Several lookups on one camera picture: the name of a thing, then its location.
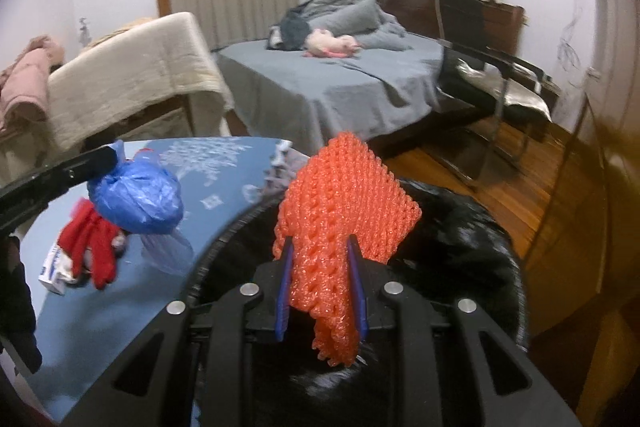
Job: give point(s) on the grey pillow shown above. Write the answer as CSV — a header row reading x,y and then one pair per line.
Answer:
x,y
352,14

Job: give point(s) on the blue plastic bag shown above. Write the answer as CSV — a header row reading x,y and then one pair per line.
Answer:
x,y
135,197

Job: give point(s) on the red glove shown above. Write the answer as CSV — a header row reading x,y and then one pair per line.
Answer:
x,y
95,242

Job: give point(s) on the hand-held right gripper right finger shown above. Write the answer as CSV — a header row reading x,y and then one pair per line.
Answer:
x,y
358,292

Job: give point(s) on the crumpled grey duvet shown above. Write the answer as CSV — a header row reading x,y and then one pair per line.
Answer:
x,y
385,29

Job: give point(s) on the dark clothes pile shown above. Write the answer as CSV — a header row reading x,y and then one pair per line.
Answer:
x,y
292,32

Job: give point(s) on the pink plush toy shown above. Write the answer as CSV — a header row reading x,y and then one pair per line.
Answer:
x,y
330,43

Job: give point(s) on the silver seat cushion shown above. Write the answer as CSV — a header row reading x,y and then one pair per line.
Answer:
x,y
515,94

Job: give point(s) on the orange foam fruit net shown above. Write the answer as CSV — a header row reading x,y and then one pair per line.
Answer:
x,y
345,197

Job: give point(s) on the bed with grey sheet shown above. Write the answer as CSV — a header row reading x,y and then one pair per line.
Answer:
x,y
325,87

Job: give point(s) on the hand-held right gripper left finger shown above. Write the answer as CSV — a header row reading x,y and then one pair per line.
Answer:
x,y
284,292

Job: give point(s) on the black metal chair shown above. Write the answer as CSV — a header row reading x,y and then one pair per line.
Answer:
x,y
465,22

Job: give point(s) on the pink jacket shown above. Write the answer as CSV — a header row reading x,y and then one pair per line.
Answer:
x,y
27,82

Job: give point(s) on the wooden wardrobe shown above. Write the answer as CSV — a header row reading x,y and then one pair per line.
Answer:
x,y
615,157

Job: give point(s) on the wooden headboard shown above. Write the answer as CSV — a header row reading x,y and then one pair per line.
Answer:
x,y
415,12

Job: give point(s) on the white paper packet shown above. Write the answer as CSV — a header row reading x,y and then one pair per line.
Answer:
x,y
52,269

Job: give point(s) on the small grey figurine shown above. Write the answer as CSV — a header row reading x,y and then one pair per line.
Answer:
x,y
84,32

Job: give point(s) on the black waste bin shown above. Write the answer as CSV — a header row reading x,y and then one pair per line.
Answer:
x,y
465,257

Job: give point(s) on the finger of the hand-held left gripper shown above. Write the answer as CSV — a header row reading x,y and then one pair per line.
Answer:
x,y
55,182

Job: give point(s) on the beige blanket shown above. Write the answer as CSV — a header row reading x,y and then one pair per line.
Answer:
x,y
135,72

